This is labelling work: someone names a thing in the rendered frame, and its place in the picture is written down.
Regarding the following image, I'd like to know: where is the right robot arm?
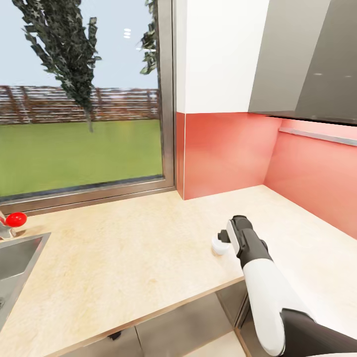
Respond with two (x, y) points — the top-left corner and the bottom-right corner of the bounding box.
(217, 216), (357, 357)

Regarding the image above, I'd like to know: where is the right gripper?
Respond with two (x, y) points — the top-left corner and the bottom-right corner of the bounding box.
(217, 230), (232, 243)

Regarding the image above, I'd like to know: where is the coffee cup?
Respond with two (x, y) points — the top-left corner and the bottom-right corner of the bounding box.
(211, 236), (230, 255)

